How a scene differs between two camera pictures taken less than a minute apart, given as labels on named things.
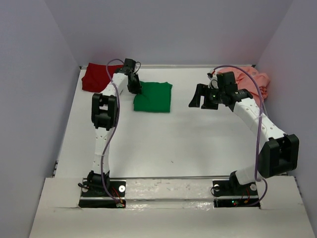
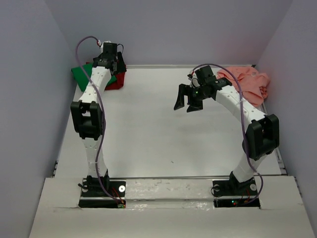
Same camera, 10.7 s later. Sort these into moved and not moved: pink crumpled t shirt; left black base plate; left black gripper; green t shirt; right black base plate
Moved: left black gripper; green t shirt
Not moved: pink crumpled t shirt; left black base plate; right black base plate
